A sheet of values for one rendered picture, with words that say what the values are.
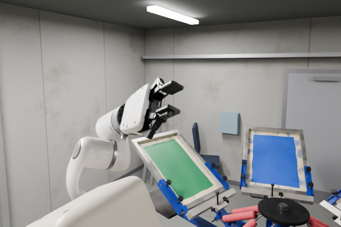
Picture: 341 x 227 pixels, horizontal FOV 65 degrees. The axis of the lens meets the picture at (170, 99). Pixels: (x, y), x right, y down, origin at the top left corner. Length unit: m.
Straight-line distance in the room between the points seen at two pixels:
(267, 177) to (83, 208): 2.40
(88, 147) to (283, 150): 2.51
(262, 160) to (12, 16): 3.27
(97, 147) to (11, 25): 3.25
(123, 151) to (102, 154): 0.06
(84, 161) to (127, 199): 0.19
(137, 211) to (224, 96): 4.57
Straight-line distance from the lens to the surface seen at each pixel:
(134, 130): 0.58
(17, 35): 3.84
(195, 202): 2.30
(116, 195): 0.50
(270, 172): 2.80
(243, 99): 4.93
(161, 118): 0.53
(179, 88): 0.53
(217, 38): 5.05
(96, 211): 0.47
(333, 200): 2.62
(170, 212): 2.56
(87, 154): 0.66
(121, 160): 0.69
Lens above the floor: 2.25
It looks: 8 degrees down
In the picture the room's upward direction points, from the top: straight up
